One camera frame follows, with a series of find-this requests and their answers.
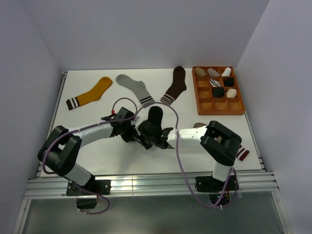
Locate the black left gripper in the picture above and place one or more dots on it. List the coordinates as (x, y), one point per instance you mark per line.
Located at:
(129, 138)

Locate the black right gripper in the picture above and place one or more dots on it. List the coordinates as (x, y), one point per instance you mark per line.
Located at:
(140, 136)

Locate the black sock with white stripes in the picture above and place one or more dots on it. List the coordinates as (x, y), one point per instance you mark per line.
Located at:
(155, 116)

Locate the plain black sock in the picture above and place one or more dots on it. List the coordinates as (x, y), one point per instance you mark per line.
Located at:
(218, 92)

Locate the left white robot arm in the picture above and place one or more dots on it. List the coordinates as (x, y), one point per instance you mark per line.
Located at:
(60, 151)

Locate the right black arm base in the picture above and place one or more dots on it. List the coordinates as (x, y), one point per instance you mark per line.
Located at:
(207, 184)

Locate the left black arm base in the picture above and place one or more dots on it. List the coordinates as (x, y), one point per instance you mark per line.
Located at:
(88, 196)

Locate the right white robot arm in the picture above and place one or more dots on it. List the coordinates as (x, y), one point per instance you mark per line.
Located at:
(221, 143)

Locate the grey sock with black stripes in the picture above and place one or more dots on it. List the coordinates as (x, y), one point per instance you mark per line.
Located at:
(137, 87)

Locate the mustard yellow sock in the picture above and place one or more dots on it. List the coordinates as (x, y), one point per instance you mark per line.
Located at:
(92, 95)

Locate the brown sock with pink stripes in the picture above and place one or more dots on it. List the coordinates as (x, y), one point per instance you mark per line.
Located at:
(177, 87)

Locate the orange wooden compartment tray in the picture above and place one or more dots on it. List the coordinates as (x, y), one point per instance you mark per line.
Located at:
(209, 106)

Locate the rolled beige sock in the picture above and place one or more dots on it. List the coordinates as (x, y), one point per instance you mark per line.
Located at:
(200, 72)

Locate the rolled striped sock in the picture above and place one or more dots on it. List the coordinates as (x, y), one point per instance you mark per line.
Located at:
(214, 83)

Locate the rolled grey sock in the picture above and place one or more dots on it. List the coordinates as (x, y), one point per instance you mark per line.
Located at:
(213, 73)

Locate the rolled cream sock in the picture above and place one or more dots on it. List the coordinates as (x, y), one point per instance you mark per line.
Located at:
(231, 93)

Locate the rolled black sock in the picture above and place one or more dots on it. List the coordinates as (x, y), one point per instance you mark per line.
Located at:
(228, 82)

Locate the tan sock with maroon cuff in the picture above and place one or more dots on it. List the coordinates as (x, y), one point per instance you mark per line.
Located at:
(242, 152)

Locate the rolled white sock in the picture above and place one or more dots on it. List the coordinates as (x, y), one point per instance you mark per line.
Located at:
(227, 72)

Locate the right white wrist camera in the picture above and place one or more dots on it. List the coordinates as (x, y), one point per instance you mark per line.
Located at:
(134, 120)

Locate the aluminium frame rail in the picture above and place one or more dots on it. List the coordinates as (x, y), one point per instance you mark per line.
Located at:
(143, 185)

